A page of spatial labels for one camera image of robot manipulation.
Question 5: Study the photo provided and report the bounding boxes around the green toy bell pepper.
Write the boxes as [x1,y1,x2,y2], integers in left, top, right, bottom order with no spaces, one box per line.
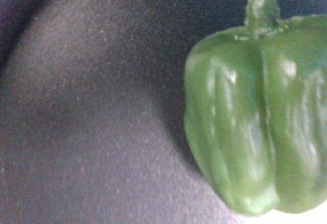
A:
[184,0,326,216]

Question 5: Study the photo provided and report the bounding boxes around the black frying pan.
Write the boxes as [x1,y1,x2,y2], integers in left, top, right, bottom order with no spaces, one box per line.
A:
[1,0,326,223]

